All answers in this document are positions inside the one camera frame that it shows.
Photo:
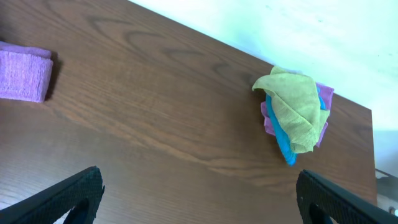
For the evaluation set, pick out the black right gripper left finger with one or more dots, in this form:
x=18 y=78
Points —
x=78 y=196

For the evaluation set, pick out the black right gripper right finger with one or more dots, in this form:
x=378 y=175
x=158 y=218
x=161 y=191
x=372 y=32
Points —
x=320 y=201

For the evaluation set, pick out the purple microfiber cloth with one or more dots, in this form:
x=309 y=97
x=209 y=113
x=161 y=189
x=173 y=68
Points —
x=25 y=72
x=325 y=94

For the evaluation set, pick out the blue microfiber cloth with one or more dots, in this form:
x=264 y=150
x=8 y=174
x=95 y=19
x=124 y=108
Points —
x=281 y=136

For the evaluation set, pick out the green crumpled microfiber cloth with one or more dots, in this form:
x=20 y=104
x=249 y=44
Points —
x=296 y=105

